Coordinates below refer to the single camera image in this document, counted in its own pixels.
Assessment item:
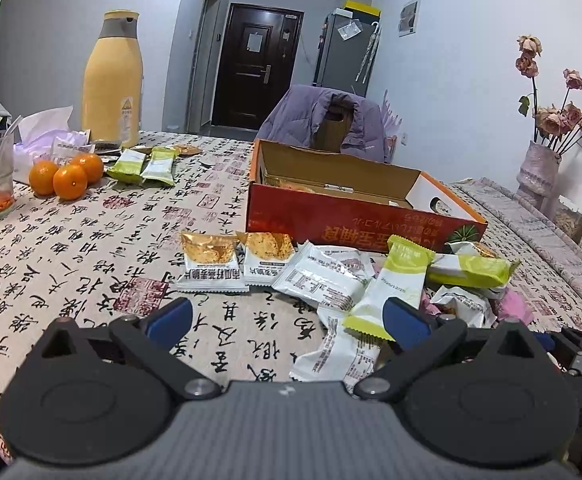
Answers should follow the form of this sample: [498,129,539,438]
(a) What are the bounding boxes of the pink textured vase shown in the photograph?
[515,140,563,221]

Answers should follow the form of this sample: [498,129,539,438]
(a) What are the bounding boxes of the purple padded jacket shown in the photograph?
[258,85,402,163]

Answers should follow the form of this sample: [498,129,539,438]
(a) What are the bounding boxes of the dried pink roses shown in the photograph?
[515,35,582,161]

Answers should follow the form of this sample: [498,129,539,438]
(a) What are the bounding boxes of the gold and white snack packet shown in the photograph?
[236,231,298,287]
[178,231,250,294]

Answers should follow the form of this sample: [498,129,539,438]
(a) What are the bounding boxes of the green and white snack packet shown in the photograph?
[140,147,180,187]
[106,149,147,184]
[343,235,438,343]
[427,252,522,291]

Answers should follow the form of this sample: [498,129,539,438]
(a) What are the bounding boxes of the white printed snack packet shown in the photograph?
[289,310,383,384]
[271,242,377,312]

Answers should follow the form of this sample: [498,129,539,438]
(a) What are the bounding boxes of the clear jar of nuts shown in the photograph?
[553,195,582,243]

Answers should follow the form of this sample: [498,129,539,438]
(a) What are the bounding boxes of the white plastic spoon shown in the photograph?
[0,115,23,176]

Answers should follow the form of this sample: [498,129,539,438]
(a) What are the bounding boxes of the white folded umbrella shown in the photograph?
[356,20,382,84]

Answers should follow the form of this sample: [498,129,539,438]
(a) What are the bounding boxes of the small white packet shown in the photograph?
[51,137,95,167]

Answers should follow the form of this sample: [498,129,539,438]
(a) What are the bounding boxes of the grey refrigerator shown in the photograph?
[313,10,379,97]

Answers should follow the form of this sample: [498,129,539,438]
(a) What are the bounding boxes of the wall picture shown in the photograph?
[398,0,421,38]

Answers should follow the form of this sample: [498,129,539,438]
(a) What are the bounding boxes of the pink snack packet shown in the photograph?
[491,290,535,324]

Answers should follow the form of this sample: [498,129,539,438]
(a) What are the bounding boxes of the pale pink rack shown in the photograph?
[378,90,403,161]

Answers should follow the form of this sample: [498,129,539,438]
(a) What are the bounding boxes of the orange cardboard box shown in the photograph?
[245,139,489,255]

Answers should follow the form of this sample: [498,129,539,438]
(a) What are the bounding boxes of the grey interior door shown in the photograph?
[186,0,222,136]

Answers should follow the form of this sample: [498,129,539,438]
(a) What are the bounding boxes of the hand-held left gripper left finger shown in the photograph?
[36,297,222,402]

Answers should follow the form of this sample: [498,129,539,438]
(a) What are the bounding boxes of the purple tissue pack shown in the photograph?
[14,106,92,183]

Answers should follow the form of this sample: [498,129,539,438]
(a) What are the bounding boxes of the orange mandarin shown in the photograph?
[52,165,88,201]
[71,153,104,184]
[28,160,59,197]

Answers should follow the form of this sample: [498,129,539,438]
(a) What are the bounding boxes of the yellow box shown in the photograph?
[345,0,382,17]

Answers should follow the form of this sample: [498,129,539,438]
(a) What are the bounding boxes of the dark brown entrance door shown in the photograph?
[212,2,304,133]

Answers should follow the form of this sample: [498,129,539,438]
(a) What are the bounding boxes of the pink quilted cloth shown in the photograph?
[448,177,582,333]

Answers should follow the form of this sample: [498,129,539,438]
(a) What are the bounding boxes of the yellow thermos bottle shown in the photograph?
[81,10,144,148]

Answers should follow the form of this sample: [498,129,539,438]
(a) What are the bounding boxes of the wooden chair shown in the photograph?
[313,101,360,154]

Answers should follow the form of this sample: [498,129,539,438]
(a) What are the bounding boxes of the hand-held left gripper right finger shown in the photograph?
[353,297,554,403]

